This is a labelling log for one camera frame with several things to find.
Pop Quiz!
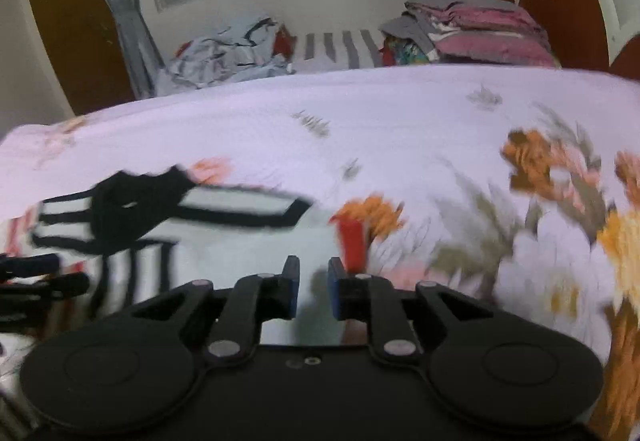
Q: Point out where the striped black red white shirt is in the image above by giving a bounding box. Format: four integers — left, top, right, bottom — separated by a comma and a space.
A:
22, 167, 344, 346

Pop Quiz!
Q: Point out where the crumpled grey white clothes pile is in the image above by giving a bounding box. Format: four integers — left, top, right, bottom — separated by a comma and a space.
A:
155, 13, 297, 97

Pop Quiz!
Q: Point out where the floral white bed sheet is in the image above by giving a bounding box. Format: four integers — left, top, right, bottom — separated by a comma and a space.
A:
1, 65, 639, 440

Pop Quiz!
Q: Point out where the grey striped white mattress cover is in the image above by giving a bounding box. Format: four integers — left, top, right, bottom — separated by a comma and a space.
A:
292, 28, 384, 74

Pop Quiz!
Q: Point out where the colourful folded cloth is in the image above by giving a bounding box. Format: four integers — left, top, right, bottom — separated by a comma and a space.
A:
381, 35, 437, 66

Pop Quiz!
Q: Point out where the brown wooden door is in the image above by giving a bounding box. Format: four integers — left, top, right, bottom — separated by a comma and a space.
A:
29, 0, 134, 115

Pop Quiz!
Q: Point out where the pink grey folded blankets stack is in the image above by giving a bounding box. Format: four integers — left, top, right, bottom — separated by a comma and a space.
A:
380, 0, 560, 68

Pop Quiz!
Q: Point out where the red white scalloped headboard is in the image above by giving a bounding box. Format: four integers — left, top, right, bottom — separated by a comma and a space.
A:
508, 0, 639, 80

